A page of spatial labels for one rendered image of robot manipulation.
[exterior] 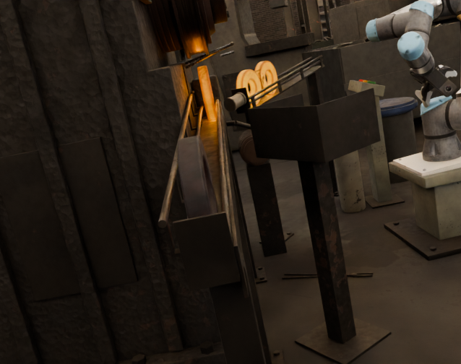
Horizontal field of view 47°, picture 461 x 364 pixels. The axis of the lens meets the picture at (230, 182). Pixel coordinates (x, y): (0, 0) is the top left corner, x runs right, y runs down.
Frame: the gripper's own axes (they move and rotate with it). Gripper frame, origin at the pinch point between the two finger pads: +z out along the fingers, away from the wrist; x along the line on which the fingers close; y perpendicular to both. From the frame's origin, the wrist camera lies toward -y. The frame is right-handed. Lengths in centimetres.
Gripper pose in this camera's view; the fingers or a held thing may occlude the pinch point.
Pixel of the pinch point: (442, 92)
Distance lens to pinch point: 203.0
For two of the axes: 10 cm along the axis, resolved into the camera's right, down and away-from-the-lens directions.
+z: 5.7, 2.7, 7.8
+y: -5.2, -6.1, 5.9
